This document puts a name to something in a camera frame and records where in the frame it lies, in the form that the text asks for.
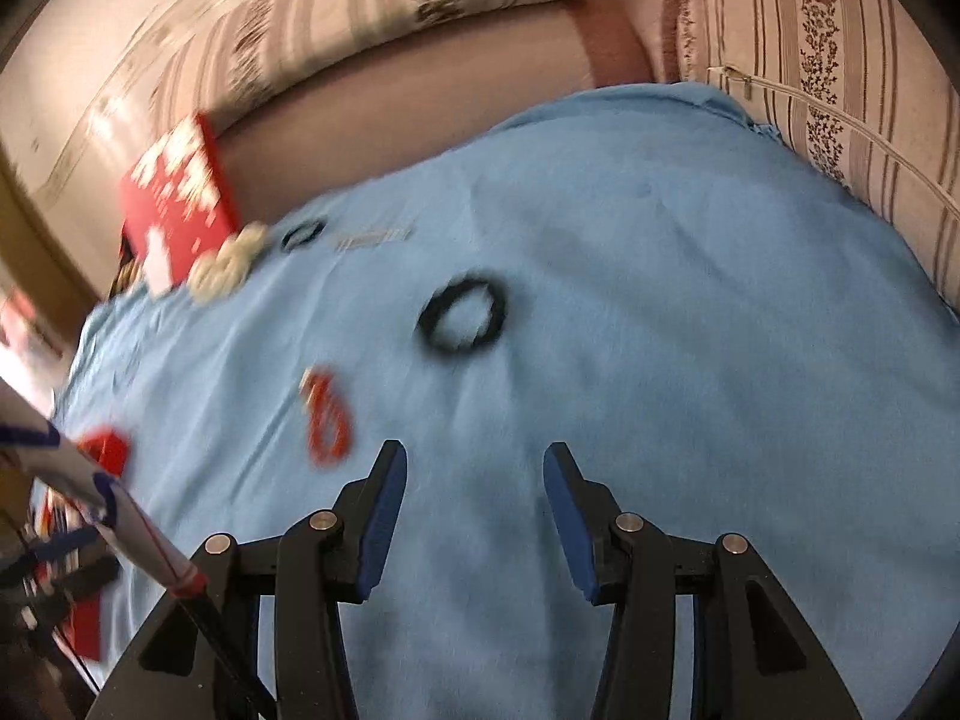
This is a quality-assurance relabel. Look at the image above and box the striped floral zipper pillow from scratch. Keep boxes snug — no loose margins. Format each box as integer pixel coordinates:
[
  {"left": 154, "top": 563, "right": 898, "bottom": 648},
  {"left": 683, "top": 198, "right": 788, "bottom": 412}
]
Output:
[{"left": 671, "top": 0, "right": 960, "bottom": 320}]

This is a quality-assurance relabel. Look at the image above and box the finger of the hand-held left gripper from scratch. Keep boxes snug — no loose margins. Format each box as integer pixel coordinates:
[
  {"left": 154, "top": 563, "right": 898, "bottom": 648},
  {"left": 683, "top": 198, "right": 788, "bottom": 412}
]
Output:
[{"left": 0, "top": 529, "right": 125, "bottom": 616}]

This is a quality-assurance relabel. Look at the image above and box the cream dotted scrunchie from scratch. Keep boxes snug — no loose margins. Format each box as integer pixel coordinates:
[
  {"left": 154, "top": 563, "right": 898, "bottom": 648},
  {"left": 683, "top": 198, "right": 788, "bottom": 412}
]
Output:
[{"left": 185, "top": 223, "right": 269, "bottom": 306}]

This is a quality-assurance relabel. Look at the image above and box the pink brown sofa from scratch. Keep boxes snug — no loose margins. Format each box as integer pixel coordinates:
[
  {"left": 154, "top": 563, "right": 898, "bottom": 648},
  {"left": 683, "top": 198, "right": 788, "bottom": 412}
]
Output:
[{"left": 214, "top": 0, "right": 661, "bottom": 227}]

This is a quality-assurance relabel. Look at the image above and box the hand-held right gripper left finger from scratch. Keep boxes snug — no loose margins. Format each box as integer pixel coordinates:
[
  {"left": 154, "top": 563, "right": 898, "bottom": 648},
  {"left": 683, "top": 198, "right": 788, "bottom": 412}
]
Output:
[{"left": 86, "top": 439, "right": 410, "bottom": 720}]

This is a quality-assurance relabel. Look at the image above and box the wooden door frame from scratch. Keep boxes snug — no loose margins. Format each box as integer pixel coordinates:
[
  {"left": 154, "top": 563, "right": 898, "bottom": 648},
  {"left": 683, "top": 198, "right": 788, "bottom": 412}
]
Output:
[{"left": 0, "top": 127, "right": 102, "bottom": 316}]

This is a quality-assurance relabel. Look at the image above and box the blue blanket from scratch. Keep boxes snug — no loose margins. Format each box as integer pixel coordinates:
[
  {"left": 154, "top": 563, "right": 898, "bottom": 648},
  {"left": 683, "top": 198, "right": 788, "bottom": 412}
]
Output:
[{"left": 51, "top": 81, "right": 960, "bottom": 720}]

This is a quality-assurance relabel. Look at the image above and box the black cable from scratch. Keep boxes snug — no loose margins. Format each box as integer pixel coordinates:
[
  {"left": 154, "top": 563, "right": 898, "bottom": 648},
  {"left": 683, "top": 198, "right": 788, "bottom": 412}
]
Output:
[{"left": 176, "top": 591, "right": 280, "bottom": 720}]

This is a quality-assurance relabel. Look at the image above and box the thick black hair tie coil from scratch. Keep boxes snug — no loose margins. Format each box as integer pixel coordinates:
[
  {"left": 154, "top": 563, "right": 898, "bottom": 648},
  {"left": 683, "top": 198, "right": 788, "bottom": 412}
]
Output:
[{"left": 415, "top": 273, "right": 509, "bottom": 358}]

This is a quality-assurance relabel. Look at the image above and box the red hair tie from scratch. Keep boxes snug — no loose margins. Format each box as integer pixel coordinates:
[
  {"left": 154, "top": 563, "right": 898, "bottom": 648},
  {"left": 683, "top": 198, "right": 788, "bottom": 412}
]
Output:
[{"left": 299, "top": 365, "right": 354, "bottom": 467}]

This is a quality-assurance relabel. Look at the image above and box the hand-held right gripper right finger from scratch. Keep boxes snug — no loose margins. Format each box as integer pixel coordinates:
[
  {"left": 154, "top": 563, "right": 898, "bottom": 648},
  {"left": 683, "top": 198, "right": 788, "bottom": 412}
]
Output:
[{"left": 541, "top": 441, "right": 863, "bottom": 720}]

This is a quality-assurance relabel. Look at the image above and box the red floral box lid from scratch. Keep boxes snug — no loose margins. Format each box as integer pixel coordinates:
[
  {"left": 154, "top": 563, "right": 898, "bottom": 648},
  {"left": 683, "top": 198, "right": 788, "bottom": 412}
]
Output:
[{"left": 118, "top": 112, "right": 241, "bottom": 295}]

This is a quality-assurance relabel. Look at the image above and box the silver hair clip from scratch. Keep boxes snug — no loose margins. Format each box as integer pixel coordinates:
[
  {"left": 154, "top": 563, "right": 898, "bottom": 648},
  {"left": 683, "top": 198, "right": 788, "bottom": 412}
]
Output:
[{"left": 333, "top": 225, "right": 418, "bottom": 251}]

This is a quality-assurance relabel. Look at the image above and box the red gift box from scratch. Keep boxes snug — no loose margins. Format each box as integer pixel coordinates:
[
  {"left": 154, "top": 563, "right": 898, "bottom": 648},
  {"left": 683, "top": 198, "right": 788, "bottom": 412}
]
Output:
[{"left": 30, "top": 426, "right": 137, "bottom": 662}]

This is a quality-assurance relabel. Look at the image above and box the thin black hair tie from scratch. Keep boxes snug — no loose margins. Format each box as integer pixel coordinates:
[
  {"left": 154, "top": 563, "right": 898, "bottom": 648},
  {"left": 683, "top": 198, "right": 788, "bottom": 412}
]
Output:
[{"left": 280, "top": 218, "right": 328, "bottom": 253}]

